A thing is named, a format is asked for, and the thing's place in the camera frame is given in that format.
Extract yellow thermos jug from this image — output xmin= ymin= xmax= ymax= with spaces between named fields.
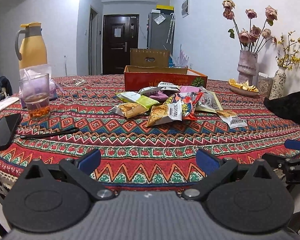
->
xmin=14 ymin=22 xmax=48 ymax=77

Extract black cloth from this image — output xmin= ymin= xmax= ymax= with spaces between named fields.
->
xmin=263 ymin=90 xmax=300 ymax=128

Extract white wall fuse panel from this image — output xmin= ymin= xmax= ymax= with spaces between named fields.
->
xmin=180 ymin=0 xmax=190 ymax=18

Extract dried pink roses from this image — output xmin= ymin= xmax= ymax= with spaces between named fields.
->
xmin=222 ymin=0 xmax=278 ymax=53

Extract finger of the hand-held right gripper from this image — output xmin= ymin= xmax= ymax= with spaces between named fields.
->
xmin=262 ymin=152 xmax=292 ymax=170
xmin=284 ymin=139 xmax=300 ymax=153

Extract dark backpack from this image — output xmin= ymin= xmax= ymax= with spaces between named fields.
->
xmin=0 ymin=76 xmax=13 ymax=102

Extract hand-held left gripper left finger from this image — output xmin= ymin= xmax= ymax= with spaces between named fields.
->
xmin=22 ymin=149 xmax=115 ymax=201

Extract yellow box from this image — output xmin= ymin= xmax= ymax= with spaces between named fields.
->
xmin=156 ymin=4 xmax=174 ymax=14

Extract white earphone cable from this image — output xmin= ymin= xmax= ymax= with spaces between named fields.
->
xmin=61 ymin=77 xmax=87 ymax=87

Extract white folded umbrella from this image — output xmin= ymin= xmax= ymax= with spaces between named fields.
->
xmin=166 ymin=14 xmax=176 ymax=44

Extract patterned red tablecloth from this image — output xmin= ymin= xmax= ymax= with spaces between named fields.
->
xmin=0 ymin=74 xmax=300 ymax=193

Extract purple tissue pack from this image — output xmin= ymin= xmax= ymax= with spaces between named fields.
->
xmin=19 ymin=65 xmax=58 ymax=101

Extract clear storage container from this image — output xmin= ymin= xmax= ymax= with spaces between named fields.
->
xmin=257 ymin=72 xmax=274 ymax=98

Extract glass cup with straw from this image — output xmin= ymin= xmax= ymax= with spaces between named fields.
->
xmin=19 ymin=69 xmax=51 ymax=119

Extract grey interior door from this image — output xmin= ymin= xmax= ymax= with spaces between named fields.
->
xmin=89 ymin=5 xmax=99 ymax=75

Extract speckled small vase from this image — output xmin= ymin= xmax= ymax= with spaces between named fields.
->
xmin=269 ymin=67 xmax=287 ymax=100

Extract black strap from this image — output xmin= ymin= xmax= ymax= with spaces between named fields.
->
xmin=20 ymin=127 xmax=80 ymax=138

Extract black smartphone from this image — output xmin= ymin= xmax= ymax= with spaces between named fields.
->
xmin=0 ymin=113 xmax=22 ymax=150

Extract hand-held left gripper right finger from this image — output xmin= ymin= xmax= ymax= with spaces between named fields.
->
xmin=181 ymin=149 xmax=278 ymax=201

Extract pile of snack packets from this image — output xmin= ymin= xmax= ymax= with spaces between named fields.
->
xmin=109 ymin=81 xmax=248 ymax=130

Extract pink ceramic vase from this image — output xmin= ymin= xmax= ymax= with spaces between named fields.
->
xmin=237 ymin=50 xmax=258 ymax=87

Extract grey refrigerator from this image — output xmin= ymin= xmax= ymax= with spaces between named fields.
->
xmin=147 ymin=9 xmax=175 ymax=55

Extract orange cardboard box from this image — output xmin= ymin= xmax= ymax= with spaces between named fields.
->
xmin=124 ymin=65 xmax=208 ymax=92

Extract dark entrance door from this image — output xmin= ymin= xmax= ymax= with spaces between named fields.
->
xmin=102 ymin=14 xmax=139 ymax=75

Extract pale purple decoration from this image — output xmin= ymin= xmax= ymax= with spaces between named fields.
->
xmin=175 ymin=44 xmax=190 ymax=68

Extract white paper pack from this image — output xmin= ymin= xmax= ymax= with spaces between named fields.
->
xmin=0 ymin=97 xmax=20 ymax=117

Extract brown plate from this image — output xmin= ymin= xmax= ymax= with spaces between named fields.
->
xmin=227 ymin=79 xmax=260 ymax=97

